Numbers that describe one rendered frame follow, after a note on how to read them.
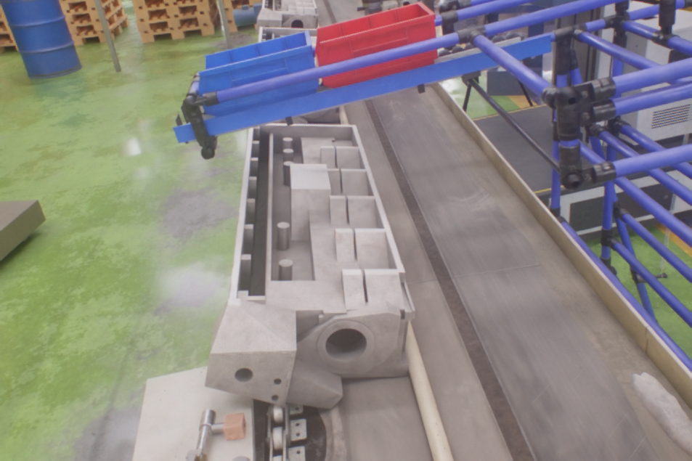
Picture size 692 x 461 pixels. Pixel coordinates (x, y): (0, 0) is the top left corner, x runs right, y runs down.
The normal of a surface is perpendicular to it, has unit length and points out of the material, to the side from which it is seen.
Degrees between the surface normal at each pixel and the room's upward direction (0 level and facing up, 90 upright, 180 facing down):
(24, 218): 90
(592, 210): 90
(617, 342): 2
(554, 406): 0
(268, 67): 92
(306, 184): 10
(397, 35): 92
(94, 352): 0
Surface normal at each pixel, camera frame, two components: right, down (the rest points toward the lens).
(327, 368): 0.09, 0.44
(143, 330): -0.12, -0.88
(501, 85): -0.34, 0.46
